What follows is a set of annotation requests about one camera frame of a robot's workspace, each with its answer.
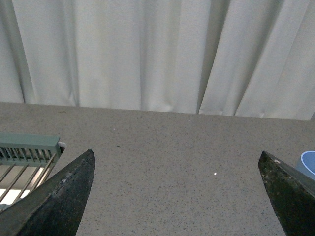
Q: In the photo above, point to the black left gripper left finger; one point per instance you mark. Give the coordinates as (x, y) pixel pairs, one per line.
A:
(56, 207)

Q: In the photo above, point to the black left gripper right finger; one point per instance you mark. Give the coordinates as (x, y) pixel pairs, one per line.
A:
(291, 194)

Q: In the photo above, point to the light blue plastic cup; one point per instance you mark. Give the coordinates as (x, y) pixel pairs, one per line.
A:
(306, 164)

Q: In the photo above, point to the green dish drying rack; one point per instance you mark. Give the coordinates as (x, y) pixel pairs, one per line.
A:
(26, 160)

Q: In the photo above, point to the white pleated curtain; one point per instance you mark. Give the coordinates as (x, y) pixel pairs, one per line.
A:
(247, 58)

